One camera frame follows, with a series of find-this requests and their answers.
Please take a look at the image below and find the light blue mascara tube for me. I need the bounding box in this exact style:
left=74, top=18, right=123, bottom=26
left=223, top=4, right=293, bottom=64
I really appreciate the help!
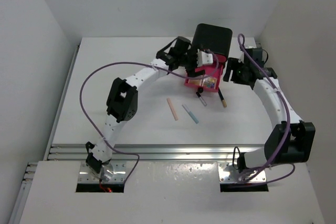
left=182, top=104, right=199, bottom=124

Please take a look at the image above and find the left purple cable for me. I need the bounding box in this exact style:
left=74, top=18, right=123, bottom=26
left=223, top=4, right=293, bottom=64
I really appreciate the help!
left=79, top=49, right=220, bottom=188

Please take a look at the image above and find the nine-pan warm eyeshadow palette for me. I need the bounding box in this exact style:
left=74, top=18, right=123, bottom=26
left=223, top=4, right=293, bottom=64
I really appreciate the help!
left=188, top=79, right=203, bottom=86

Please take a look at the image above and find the aluminium rail frame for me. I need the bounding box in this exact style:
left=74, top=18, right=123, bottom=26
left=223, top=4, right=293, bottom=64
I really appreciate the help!
left=7, top=41, right=293, bottom=224

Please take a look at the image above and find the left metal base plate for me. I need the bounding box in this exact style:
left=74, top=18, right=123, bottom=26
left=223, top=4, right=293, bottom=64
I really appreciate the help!
left=78, top=161, right=126, bottom=184

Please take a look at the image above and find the pink drawer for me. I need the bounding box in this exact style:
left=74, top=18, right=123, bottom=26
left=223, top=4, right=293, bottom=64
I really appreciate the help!
left=216, top=54, right=227, bottom=65
left=184, top=63, right=224, bottom=93

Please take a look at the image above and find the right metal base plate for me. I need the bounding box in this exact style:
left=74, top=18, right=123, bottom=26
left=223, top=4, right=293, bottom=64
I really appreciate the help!
left=218, top=162, right=267, bottom=185

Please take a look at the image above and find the pink stick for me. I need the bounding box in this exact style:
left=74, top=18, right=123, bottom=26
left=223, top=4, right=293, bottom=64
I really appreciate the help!
left=166, top=98, right=178, bottom=121

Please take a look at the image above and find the black gold eyeliner pencil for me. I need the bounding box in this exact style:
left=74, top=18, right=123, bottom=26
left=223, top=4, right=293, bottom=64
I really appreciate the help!
left=218, top=90, right=227, bottom=108

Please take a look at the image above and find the colourful eyeshadow palette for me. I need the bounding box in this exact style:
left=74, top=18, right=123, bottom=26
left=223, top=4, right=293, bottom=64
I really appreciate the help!
left=202, top=77, right=217, bottom=89

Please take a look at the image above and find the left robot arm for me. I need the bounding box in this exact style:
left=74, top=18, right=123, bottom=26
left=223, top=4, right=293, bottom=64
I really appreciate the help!
left=86, top=36, right=217, bottom=174

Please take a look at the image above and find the metal base plate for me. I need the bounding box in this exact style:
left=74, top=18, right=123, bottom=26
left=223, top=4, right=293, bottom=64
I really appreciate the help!
left=218, top=162, right=267, bottom=185
left=78, top=161, right=126, bottom=184

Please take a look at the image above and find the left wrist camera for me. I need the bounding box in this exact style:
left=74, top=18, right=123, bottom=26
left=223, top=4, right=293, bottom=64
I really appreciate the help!
left=197, top=50, right=214, bottom=67

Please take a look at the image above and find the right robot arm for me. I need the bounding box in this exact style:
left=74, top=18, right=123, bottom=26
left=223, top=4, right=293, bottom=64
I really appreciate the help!
left=223, top=48, right=316, bottom=172

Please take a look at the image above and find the black drawer cabinet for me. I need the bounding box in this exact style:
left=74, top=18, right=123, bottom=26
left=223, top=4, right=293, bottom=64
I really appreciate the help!
left=192, top=23, right=233, bottom=58

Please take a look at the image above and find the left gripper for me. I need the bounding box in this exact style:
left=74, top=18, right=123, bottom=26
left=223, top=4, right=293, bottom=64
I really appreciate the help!
left=177, top=43, right=204, bottom=77

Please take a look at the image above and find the clear black-cap lip gloss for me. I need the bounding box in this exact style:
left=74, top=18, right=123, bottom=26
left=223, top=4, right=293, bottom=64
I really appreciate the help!
left=196, top=92, right=207, bottom=106

